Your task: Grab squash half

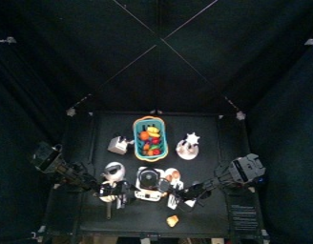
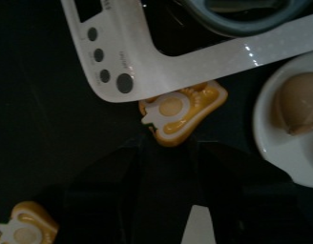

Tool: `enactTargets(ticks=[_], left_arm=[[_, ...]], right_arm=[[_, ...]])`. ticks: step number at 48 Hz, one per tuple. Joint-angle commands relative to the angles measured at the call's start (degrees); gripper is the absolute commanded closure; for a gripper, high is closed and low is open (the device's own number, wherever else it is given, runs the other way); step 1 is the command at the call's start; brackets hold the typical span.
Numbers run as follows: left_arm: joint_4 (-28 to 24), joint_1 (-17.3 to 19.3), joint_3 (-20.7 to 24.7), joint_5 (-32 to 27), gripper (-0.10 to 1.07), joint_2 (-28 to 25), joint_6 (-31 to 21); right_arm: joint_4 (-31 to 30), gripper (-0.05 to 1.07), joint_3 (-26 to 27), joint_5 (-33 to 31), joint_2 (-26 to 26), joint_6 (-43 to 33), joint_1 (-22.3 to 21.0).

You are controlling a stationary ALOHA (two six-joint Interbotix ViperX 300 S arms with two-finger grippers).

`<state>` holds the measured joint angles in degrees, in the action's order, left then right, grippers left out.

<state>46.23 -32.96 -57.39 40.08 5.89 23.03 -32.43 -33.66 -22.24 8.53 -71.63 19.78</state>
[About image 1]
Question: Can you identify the tan toy squash half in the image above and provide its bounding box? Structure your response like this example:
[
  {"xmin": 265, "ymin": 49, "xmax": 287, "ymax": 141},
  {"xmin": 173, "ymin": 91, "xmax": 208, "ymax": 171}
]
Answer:
[{"xmin": 166, "ymin": 214, "xmax": 181, "ymax": 228}]

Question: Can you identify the white toy spatula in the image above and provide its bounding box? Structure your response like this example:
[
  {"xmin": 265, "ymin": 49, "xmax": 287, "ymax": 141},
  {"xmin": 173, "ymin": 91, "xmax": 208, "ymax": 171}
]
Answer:
[{"xmin": 117, "ymin": 195, "xmax": 127, "ymax": 210}]

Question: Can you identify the black toy pot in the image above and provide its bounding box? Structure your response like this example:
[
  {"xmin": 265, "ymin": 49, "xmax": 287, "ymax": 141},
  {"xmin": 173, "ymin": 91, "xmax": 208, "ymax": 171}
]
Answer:
[{"xmin": 140, "ymin": 169, "xmax": 162, "ymax": 189}]

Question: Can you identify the silver toy kettle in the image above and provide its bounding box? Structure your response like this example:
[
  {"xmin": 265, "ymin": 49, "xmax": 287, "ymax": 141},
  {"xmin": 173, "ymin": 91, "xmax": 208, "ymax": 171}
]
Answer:
[{"xmin": 101, "ymin": 161, "xmax": 127, "ymax": 183}]

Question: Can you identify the white star-shaped toy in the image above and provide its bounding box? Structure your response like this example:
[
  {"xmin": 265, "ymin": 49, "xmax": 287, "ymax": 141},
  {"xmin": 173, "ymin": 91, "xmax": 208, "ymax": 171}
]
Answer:
[{"xmin": 174, "ymin": 132, "xmax": 203, "ymax": 161}]

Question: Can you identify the white toy toaster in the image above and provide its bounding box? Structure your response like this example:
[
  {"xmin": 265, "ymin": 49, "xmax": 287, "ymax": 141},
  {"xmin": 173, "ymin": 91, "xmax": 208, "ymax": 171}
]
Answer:
[{"xmin": 107, "ymin": 135, "xmax": 135, "ymax": 155}]

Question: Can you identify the teal basket orange rim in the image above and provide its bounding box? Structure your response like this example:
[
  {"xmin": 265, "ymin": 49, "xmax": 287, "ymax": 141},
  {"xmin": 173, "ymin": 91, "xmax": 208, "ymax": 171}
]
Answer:
[{"xmin": 133, "ymin": 115, "xmax": 170, "ymax": 163}]

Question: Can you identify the yellow toy banana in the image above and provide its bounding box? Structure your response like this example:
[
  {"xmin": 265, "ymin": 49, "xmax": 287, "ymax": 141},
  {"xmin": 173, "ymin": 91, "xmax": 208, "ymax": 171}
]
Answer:
[{"xmin": 146, "ymin": 126, "xmax": 162, "ymax": 138}]

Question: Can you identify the cream toy spoon dark handle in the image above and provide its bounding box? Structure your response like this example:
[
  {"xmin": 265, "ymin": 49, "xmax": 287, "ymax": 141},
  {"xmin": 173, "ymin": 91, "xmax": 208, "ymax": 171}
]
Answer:
[{"xmin": 98, "ymin": 180, "xmax": 118, "ymax": 221}]

